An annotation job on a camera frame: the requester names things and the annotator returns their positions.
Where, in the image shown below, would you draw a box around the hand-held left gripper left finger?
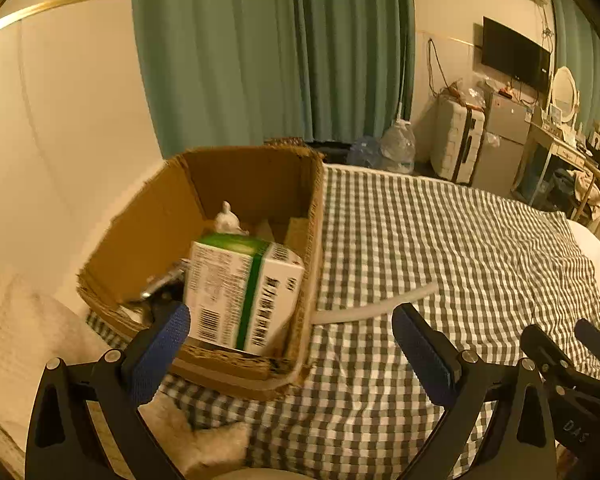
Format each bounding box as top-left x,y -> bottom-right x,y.
25,300 -> 193,480

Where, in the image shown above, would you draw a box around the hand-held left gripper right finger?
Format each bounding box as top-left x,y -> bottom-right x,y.
391,302 -> 561,480

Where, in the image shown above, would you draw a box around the green white carton box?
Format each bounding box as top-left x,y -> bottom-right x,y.
182,232 -> 306,356

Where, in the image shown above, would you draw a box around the brown cardboard box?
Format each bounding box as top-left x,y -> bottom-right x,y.
76,145 -> 327,402

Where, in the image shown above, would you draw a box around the white strip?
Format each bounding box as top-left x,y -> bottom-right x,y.
312,281 -> 438,325

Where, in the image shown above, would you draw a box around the white plush blanket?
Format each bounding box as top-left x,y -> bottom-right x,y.
137,392 -> 253,480

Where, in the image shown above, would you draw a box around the grey checked blanket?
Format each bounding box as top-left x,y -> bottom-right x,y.
85,162 -> 600,476

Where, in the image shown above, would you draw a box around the white crumpled tissue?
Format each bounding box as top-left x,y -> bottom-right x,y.
215,201 -> 251,236

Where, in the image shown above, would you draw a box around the clothes on chair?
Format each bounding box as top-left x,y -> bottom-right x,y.
572,170 -> 600,216

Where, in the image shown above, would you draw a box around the white dressing table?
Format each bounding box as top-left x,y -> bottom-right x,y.
512,122 -> 588,206

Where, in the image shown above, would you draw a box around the large water jug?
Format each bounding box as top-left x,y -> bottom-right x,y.
380,120 -> 416,175

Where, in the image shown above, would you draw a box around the pack of water bottles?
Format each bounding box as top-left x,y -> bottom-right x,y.
347,135 -> 383,168

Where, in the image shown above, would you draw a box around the white suitcase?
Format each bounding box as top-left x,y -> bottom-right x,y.
430,94 -> 487,185

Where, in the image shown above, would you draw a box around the black flat bag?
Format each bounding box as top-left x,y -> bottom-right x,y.
310,140 -> 353,163

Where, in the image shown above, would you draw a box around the silver mini fridge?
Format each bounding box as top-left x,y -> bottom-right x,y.
472,91 -> 533,188

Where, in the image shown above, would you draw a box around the oval vanity mirror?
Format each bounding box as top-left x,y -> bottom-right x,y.
547,66 -> 579,128

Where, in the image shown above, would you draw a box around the clear plastic bag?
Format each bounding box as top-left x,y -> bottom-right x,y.
450,77 -> 486,111

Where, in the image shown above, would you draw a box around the narrow teal curtain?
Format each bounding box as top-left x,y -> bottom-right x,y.
550,0 -> 600,131

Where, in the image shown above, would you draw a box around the wide teal curtain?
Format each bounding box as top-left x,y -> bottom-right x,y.
127,0 -> 417,161

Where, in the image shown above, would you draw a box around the wall television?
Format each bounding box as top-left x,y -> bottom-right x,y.
481,16 -> 552,88

